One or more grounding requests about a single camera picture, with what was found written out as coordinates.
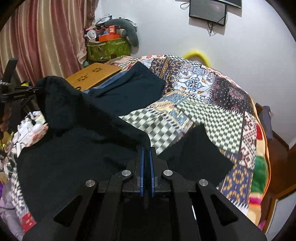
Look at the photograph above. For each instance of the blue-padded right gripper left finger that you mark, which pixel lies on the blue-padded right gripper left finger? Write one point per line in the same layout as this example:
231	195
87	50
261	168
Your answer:
133	175

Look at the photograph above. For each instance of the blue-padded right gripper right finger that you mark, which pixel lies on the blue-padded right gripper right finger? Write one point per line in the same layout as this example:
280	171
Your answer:
159	185

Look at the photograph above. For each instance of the black pants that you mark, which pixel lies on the black pants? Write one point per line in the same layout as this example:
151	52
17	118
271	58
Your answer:
83	142

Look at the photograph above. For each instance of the pink and gold striped curtain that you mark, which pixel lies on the pink and gold striped curtain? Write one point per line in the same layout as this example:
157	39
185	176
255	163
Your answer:
47	37

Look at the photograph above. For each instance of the wooden lap desk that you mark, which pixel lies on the wooden lap desk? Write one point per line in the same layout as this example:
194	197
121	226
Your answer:
92	76

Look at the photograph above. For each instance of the patchwork patterned bed quilt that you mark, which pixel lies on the patchwork patterned bed quilt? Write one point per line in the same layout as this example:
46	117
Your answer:
204	126

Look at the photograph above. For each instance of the folded dark navy garment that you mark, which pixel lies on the folded dark navy garment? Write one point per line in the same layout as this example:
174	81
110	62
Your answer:
134	90

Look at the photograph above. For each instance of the green fabric storage box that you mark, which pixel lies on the green fabric storage box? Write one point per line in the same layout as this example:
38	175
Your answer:
105	51

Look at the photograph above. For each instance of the yellow curved foam tube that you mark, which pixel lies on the yellow curved foam tube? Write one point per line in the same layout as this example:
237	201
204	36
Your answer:
198	54

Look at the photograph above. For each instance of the grey backpack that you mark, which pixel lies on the grey backpack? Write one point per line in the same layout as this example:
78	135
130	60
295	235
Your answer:
265	119

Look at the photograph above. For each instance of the grey plush neck pillow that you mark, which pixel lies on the grey plush neck pillow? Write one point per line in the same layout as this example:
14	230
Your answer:
129	31

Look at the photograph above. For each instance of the small wall monitor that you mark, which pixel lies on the small wall monitor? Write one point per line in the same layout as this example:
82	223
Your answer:
211	11

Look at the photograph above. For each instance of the large wall television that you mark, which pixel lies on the large wall television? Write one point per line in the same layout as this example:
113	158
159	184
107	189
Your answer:
235	3

